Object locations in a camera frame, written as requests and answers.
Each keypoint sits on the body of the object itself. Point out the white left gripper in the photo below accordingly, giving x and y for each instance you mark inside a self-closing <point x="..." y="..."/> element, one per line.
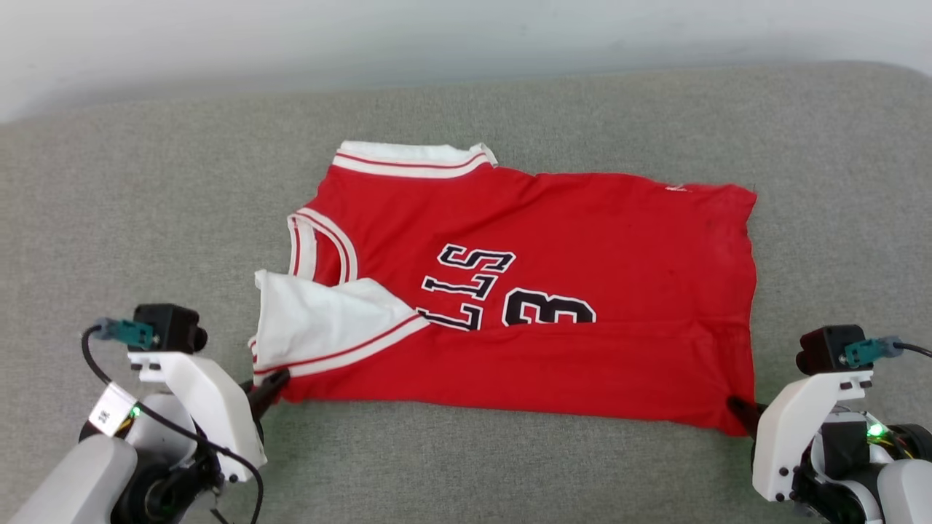
<point x="215" y="407"/>

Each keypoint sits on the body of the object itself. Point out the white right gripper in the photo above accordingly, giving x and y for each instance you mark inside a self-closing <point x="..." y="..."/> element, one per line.
<point x="786" y="437"/>

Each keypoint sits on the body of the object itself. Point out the red white basketball jersey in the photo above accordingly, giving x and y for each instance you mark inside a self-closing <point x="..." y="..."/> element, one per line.
<point x="582" y="240"/>

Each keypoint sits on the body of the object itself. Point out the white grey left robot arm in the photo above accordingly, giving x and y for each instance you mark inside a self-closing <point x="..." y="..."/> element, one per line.
<point x="73" y="480"/>

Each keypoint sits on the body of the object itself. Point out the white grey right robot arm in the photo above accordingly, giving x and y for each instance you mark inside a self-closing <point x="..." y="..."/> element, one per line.
<point x="906" y="495"/>

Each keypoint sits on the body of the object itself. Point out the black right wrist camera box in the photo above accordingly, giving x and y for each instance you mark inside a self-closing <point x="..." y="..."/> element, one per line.
<point x="826" y="349"/>

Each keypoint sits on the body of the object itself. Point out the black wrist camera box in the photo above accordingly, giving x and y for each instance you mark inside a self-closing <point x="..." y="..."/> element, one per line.
<point x="167" y="327"/>
<point x="826" y="349"/>

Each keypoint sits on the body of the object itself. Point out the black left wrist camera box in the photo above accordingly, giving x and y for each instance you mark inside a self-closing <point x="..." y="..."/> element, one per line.
<point x="167" y="327"/>

